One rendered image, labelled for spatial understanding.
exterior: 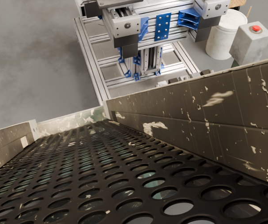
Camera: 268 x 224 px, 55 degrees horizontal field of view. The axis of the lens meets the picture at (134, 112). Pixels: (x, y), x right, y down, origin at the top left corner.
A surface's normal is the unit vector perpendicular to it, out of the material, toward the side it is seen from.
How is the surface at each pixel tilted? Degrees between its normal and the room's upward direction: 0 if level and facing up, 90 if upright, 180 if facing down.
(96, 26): 0
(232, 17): 0
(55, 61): 0
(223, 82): 90
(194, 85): 90
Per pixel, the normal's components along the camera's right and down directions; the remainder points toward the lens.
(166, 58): 0.00, -0.58
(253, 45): 0.33, 0.76
